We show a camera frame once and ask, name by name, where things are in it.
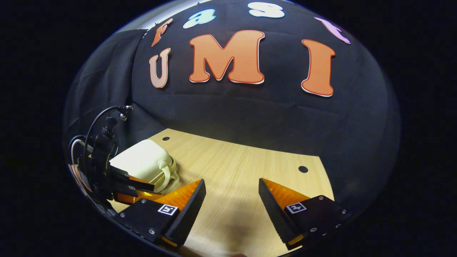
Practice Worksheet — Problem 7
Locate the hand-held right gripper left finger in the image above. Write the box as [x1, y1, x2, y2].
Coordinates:
[114, 178, 207, 248]

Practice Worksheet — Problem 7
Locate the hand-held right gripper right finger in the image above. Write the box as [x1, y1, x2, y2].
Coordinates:
[258, 178, 352, 250]

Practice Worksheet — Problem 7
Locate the pale yellow suitcase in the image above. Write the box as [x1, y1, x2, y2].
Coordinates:
[109, 139, 179, 194]

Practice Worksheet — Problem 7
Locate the black backdrop cloth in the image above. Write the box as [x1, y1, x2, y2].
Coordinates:
[62, 0, 402, 215]

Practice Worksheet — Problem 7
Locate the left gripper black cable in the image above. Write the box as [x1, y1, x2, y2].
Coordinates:
[69, 106, 125, 168]

